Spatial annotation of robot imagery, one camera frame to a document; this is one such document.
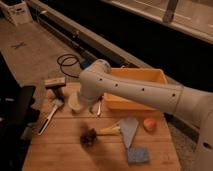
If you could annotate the white paper cup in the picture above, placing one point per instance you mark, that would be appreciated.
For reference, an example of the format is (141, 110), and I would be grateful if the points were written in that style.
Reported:
(74, 103)

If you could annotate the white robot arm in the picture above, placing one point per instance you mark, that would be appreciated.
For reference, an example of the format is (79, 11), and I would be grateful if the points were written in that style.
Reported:
(188, 104)

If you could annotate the blue power device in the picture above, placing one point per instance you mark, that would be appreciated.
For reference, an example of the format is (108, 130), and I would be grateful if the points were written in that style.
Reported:
(84, 64)

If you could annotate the yellow banana toy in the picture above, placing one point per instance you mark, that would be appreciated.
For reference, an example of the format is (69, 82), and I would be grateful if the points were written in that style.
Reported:
(113, 130)

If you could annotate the grey blue cloth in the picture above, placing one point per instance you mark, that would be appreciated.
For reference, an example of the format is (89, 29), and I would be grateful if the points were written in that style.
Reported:
(128, 127)

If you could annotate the yellow plastic bin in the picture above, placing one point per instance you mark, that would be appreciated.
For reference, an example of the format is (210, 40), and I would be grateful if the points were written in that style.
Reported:
(143, 74)

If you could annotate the wooden block brush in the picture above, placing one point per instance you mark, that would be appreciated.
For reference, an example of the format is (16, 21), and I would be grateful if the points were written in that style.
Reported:
(56, 85)

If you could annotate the dark grape bunch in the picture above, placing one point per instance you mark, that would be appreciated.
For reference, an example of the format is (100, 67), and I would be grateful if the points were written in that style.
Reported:
(88, 135)

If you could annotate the orange peach toy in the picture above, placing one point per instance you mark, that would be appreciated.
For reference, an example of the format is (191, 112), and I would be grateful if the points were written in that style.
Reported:
(149, 124)

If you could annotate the blue sponge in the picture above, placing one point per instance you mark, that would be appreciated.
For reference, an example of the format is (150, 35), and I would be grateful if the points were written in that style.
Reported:
(137, 155)

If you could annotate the black chair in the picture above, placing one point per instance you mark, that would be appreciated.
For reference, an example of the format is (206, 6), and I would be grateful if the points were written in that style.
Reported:
(16, 114)

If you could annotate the white cardboard box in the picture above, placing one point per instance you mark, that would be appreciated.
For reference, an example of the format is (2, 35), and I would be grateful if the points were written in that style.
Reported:
(17, 14)

